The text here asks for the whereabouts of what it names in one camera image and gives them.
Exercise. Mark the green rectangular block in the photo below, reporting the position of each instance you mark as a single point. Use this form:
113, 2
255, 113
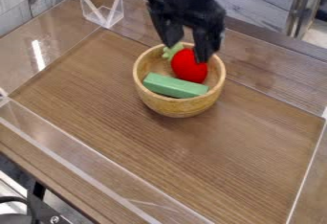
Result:
174, 87

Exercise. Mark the clear acrylic corner bracket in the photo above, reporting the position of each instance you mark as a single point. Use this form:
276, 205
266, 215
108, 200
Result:
103, 16

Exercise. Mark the clear acrylic tray wall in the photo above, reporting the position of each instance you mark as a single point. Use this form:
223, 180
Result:
100, 187

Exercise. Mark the metal table leg background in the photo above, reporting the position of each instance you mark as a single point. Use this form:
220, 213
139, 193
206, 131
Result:
300, 17

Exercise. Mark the wooden bowl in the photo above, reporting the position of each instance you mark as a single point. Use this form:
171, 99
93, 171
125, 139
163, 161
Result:
172, 107

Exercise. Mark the red plush strawberry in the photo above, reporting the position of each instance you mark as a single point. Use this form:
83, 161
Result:
184, 66

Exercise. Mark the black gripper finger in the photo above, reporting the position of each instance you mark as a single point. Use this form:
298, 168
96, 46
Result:
168, 28
207, 42

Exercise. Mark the black table leg bracket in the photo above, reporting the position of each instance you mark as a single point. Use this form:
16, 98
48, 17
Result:
27, 209

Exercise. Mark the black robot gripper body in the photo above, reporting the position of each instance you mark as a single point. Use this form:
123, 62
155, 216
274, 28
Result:
194, 13

